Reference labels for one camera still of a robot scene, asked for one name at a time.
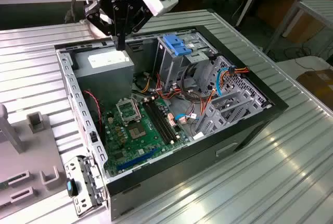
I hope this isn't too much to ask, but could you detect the black blue latch tab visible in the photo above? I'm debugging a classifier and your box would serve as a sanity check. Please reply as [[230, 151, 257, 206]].
[[66, 178, 79, 197]]

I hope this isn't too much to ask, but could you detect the blue plastic drive latch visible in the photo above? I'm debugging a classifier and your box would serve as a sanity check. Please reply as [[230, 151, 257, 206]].
[[163, 34, 195, 56]]

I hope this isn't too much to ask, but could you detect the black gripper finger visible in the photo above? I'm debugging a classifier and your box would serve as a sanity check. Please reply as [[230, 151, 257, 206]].
[[121, 4, 155, 51], [84, 0, 122, 51]]

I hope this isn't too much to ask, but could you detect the green motherboard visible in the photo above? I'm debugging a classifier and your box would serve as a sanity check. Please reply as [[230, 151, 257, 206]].
[[100, 97, 189, 179]]

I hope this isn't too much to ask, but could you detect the grey metal drive cage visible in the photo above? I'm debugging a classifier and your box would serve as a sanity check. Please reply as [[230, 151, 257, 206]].
[[153, 32, 218, 89]]

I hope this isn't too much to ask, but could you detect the grey metal card bracket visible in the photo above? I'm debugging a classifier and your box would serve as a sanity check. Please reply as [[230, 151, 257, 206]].
[[63, 156, 109, 218]]

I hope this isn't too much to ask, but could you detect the metal socket cover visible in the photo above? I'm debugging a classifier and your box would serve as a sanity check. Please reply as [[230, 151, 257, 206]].
[[116, 98, 143, 126]]

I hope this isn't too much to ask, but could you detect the white metal frame table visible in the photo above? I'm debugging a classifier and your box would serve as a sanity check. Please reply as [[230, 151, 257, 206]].
[[264, 0, 333, 55]]

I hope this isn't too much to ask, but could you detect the CPU socket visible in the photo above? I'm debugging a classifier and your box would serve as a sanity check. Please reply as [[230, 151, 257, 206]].
[[126, 121, 146, 141]]

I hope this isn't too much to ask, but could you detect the black open PC case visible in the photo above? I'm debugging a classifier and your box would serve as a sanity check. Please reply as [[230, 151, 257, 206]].
[[53, 24, 289, 222]]

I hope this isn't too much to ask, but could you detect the blue wire with white label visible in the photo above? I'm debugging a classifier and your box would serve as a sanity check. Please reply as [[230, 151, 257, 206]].
[[173, 113, 200, 121]]

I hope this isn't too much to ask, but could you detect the blue expansion slot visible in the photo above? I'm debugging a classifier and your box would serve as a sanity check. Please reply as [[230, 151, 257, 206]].
[[116, 147, 158, 171]]

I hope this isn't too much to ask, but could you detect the grey metal disk bay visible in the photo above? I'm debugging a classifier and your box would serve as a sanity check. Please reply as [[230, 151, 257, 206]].
[[194, 54, 271, 141]]

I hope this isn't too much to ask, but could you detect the orange red power wire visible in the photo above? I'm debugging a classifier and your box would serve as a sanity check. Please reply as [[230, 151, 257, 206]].
[[220, 65, 251, 91]]

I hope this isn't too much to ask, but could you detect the red black fan wire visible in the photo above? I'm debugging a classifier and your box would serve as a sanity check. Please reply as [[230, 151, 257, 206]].
[[83, 90, 104, 131]]

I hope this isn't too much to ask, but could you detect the black slanted pole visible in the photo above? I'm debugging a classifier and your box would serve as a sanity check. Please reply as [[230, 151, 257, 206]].
[[235, 0, 271, 28]]

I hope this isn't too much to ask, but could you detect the grey power supply unit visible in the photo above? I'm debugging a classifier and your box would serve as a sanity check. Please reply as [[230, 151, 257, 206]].
[[71, 45, 135, 110]]

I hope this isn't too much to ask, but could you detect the cardboard sheet under desk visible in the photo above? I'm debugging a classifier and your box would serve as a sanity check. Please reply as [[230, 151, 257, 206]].
[[256, 0, 326, 44]]

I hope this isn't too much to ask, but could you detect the grey parts rack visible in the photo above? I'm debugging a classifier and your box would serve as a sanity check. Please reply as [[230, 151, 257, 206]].
[[0, 104, 75, 224]]

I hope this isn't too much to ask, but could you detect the brown cardboard box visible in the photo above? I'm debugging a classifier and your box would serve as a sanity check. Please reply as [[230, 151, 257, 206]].
[[296, 69, 333, 110]]

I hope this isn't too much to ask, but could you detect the blue data wire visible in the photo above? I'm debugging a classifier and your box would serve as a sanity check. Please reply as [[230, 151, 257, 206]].
[[215, 66, 236, 97]]

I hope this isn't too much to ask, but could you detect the mixed colour wire bundle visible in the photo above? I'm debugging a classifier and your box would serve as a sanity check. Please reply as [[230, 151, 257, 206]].
[[132, 71, 216, 131]]

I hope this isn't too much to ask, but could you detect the black RAM slot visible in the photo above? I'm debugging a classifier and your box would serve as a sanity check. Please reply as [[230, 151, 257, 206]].
[[150, 99, 177, 143], [153, 98, 181, 141], [147, 99, 174, 144], [144, 100, 171, 145]]

